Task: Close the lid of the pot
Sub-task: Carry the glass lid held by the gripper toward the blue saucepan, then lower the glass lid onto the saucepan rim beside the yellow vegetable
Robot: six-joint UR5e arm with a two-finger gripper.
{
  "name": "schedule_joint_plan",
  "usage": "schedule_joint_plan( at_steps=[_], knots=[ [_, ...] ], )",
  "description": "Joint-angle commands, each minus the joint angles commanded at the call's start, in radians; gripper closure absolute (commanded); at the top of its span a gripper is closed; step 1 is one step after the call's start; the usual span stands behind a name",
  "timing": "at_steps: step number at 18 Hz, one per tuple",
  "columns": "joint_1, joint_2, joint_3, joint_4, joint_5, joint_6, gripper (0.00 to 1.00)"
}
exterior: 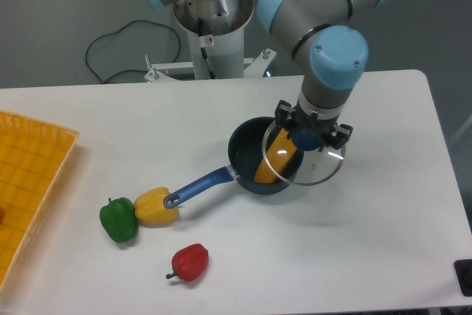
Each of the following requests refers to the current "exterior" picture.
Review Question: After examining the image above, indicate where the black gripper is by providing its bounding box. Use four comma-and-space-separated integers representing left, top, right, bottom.
274, 100, 353, 152

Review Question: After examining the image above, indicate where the glass pot lid blue knob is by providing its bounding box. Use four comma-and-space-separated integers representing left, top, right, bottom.
263, 121, 346, 186

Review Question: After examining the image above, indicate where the dark blue saucepan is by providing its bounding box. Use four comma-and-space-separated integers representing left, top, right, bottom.
163, 117, 289, 210

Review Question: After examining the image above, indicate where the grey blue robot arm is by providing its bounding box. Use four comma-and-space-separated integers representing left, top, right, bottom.
147, 0, 386, 151

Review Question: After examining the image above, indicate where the long yellow squash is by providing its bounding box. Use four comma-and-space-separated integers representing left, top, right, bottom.
254, 128, 297, 184

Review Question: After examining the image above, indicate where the yellow bell pepper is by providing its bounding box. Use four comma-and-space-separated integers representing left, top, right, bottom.
133, 187, 179, 226

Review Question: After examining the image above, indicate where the red bell pepper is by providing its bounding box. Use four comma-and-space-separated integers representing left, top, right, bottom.
166, 243, 209, 282

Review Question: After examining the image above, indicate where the black device at table edge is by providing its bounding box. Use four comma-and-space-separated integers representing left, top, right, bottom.
454, 259, 472, 297

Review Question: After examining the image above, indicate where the green bell pepper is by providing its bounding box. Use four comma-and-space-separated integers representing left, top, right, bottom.
99, 197, 139, 243

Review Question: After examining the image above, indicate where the yellow plastic basket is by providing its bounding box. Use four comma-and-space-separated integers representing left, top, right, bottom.
1, 111, 80, 285

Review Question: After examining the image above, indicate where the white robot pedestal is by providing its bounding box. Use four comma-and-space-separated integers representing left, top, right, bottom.
173, 0, 254, 80

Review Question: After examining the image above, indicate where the white metal base frame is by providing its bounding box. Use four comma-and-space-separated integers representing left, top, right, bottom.
143, 48, 277, 83

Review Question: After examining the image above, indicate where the black cable on floor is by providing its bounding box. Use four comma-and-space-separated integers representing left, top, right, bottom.
85, 20, 182, 85

